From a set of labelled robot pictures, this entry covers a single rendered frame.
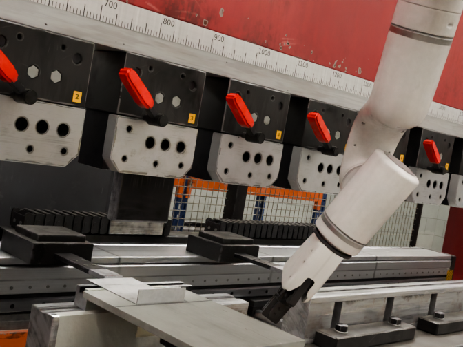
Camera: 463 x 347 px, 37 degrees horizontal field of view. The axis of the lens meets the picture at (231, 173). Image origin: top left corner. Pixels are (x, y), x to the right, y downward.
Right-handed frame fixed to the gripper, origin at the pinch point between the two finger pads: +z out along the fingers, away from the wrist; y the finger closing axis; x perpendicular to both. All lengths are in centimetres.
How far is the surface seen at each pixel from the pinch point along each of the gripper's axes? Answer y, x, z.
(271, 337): 23.4, -4.3, -6.6
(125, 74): 16.6, -39.8, -22.0
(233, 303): -2.5, -5.4, 4.9
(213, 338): 28.4, -11.1, -4.5
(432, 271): -106, 60, 5
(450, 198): -58, 31, -24
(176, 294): 15.0, -16.6, 0.6
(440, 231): -761, 304, 114
